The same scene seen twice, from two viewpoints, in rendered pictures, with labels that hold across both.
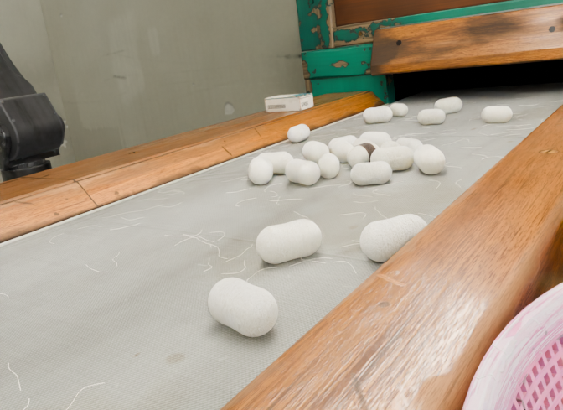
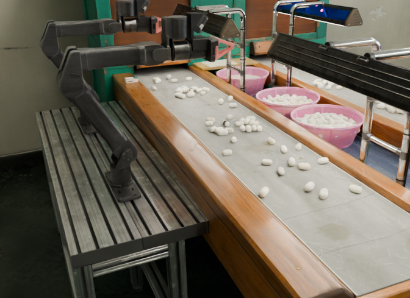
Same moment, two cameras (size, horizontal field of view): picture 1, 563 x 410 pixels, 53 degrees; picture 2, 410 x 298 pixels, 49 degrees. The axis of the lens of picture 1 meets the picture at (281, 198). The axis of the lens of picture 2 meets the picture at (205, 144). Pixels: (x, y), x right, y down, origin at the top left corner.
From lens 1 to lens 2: 1.78 m
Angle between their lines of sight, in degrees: 54
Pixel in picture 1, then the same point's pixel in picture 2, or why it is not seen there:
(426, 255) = (243, 97)
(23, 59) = not seen: outside the picture
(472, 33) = not seen: hidden behind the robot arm
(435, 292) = (249, 99)
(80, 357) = (226, 112)
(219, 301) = (232, 105)
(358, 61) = not seen: hidden behind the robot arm
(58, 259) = (191, 111)
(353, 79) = (122, 69)
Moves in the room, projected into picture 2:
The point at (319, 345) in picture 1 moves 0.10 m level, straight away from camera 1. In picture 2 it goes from (249, 102) to (229, 99)
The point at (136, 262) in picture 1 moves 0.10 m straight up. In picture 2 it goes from (203, 108) to (202, 85)
